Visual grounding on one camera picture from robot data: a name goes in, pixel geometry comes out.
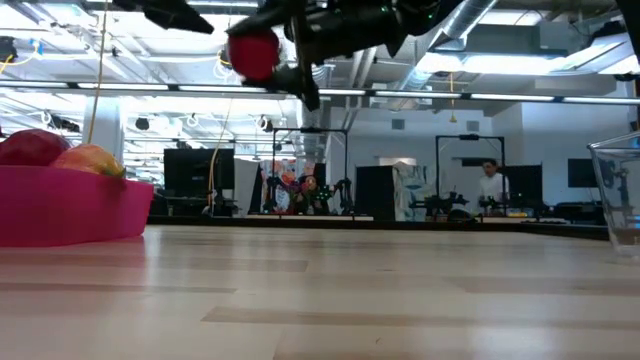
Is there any black metal frame stand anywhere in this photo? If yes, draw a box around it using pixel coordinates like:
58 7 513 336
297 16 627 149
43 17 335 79
271 127 350 212
435 133 506 201

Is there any black wall screen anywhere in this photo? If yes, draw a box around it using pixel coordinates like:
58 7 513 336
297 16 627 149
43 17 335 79
567 158 604 189

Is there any large black monitor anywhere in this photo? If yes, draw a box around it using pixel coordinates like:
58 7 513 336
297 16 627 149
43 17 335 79
163 148 236 199

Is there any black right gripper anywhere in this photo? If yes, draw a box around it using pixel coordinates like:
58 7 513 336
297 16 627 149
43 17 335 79
226 0 409 113

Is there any red apple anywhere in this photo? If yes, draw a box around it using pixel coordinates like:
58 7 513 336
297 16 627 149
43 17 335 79
227 29 282 84

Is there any pink plastic basket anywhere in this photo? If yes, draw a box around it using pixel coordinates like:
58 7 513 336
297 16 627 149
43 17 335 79
0 164 155 249

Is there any silver ceiling duct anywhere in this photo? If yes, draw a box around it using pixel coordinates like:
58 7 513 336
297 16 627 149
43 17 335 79
299 0 501 161

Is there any white column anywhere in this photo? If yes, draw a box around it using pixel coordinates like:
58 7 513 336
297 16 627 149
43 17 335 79
82 94 126 166

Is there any dark red round fruit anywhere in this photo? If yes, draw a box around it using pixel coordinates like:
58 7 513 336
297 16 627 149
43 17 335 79
0 128 72 168

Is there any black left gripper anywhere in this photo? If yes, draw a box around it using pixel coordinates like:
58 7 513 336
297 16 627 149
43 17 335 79
112 0 216 36

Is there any black divider panel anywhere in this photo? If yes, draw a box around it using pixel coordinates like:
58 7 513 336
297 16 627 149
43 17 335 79
355 165 397 222
502 164 544 214

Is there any person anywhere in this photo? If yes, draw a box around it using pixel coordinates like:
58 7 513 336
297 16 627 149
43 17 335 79
297 174 322 215
477 158 511 210

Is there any long ceiling light bar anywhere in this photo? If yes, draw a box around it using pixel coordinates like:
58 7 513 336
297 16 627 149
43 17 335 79
0 79 640 106

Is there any clear plastic container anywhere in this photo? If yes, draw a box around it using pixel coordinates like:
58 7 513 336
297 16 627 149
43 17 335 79
587 132 640 262

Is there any yellow hanging cable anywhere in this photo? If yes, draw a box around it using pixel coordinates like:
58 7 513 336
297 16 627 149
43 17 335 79
207 94 236 207
86 0 110 146

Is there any large orange tomato green leaf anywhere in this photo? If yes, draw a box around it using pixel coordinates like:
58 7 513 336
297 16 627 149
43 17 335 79
51 143 127 180

